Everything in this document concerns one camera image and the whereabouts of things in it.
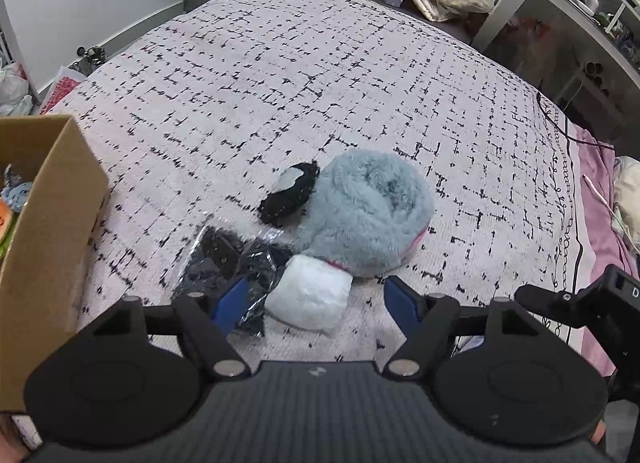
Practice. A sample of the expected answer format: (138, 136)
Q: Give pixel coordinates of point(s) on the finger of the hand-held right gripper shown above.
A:
(560, 304)

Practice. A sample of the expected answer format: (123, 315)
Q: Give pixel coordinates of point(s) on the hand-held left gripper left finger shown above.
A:
(231, 299)

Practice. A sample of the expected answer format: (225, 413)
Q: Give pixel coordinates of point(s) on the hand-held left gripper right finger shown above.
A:
(402, 300)

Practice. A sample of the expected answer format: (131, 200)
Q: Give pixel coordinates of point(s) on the black garment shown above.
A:
(212, 255)

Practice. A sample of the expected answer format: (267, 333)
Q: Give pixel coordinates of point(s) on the white fluffy plush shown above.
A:
(307, 295)

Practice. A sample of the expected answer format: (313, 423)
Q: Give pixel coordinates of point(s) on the brown cardboard box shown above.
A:
(50, 253)

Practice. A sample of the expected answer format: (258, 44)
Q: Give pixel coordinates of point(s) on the blue knitted soft toy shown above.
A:
(15, 190)

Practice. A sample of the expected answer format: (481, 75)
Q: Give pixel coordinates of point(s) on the pink bed sheet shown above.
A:
(597, 223)

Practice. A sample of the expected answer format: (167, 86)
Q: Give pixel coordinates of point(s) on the grey-blue fluffy plush toy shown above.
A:
(365, 208)

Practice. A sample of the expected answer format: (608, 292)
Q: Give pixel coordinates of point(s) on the white duvet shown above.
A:
(629, 190)

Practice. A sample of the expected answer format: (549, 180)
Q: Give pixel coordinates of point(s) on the white black-checked bedspread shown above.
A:
(300, 83)

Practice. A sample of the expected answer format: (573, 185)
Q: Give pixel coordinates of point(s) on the orange burger plush toy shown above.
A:
(4, 220)

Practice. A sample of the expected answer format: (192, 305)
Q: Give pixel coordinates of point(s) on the pink-printed plastic bag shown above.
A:
(62, 90)

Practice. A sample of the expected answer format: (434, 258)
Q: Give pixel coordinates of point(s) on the camouflage shoes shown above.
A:
(91, 58)

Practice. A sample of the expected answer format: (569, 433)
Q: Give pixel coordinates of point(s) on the grey plastic bag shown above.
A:
(14, 90)

